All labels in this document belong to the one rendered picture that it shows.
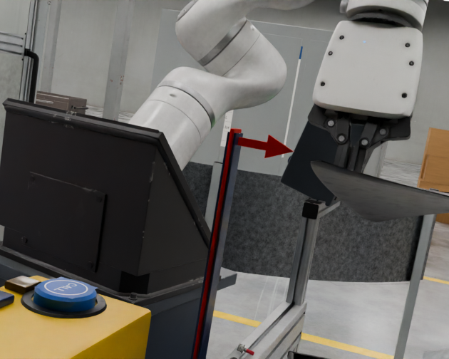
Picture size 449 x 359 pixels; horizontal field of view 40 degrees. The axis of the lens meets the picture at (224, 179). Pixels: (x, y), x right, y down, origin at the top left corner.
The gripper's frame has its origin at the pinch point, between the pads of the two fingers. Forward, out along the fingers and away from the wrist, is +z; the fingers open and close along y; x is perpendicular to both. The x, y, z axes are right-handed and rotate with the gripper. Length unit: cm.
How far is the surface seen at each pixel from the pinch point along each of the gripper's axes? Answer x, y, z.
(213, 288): -0.8, -10.7, 15.5
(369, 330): 319, -15, 24
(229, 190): -3.8, -10.6, 5.4
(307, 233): 50, -12, 3
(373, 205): 5.2, 2.8, 2.5
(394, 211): 7.0, 4.9, 2.3
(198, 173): 154, -78, -21
